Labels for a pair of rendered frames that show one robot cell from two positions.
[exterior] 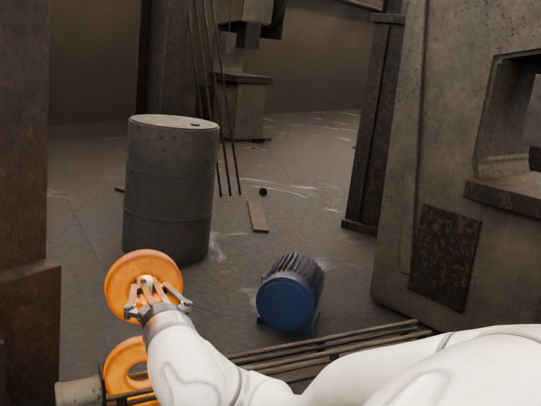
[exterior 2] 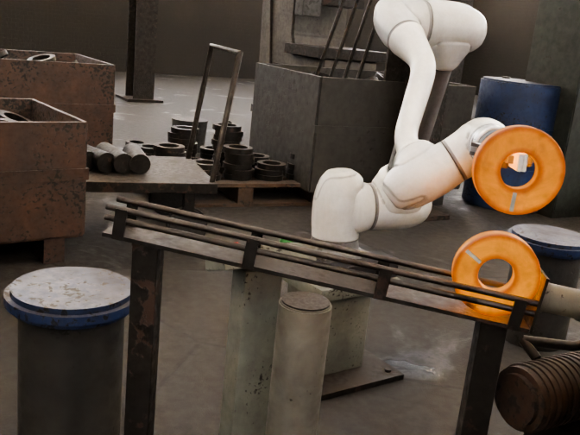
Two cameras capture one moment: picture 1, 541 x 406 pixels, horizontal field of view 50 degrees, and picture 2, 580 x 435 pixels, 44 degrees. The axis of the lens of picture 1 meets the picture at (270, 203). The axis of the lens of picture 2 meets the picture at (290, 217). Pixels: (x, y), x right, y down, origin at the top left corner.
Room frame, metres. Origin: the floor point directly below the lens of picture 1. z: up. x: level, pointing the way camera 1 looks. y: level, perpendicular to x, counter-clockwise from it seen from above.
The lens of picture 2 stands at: (2.41, 0.47, 1.11)
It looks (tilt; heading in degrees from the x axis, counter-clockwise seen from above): 15 degrees down; 207
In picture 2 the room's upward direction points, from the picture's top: 6 degrees clockwise
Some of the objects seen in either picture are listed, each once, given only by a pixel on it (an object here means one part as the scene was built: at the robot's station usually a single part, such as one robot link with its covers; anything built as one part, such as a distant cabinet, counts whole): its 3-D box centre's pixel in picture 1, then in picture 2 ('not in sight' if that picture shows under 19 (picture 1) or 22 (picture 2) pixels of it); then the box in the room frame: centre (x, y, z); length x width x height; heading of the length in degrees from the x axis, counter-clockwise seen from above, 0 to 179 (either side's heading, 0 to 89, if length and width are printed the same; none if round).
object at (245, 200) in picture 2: not in sight; (225, 158); (-1.52, -2.07, 0.22); 1.20 x 0.81 x 0.44; 143
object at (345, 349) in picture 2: not in sight; (324, 323); (0.33, -0.43, 0.16); 0.40 x 0.40 x 0.31; 63
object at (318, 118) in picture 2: not in sight; (357, 129); (-2.28, -1.49, 0.43); 1.23 x 0.93 x 0.87; 146
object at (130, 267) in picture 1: (144, 287); (517, 169); (1.11, 0.24, 0.90); 0.16 x 0.03 x 0.16; 113
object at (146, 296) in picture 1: (147, 300); not in sight; (1.02, 0.21, 0.91); 0.11 x 0.01 x 0.04; 25
